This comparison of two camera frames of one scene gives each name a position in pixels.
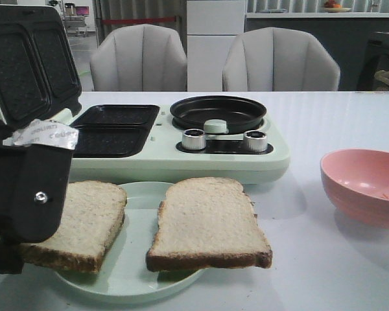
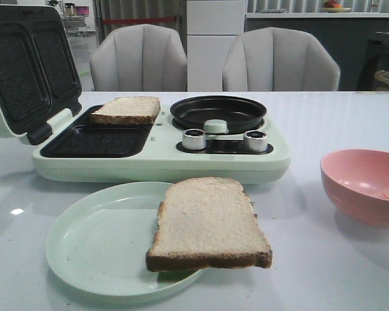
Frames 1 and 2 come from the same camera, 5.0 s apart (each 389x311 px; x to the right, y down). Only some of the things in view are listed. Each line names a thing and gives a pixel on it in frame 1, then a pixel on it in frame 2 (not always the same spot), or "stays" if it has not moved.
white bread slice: x=207 y=223 stays
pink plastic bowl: x=365 y=184 stays
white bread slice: x=93 y=214 → x=128 y=110
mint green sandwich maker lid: x=32 y=71 stays
